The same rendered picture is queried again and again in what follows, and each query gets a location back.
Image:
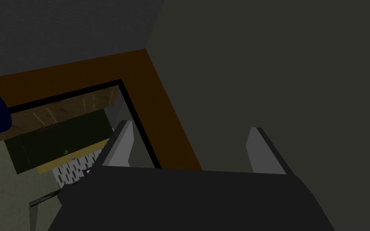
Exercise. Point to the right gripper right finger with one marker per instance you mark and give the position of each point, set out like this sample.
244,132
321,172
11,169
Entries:
263,157

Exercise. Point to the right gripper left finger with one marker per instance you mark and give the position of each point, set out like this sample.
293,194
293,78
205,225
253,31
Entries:
119,150

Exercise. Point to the dark green flat board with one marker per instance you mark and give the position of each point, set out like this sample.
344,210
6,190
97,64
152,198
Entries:
56,141

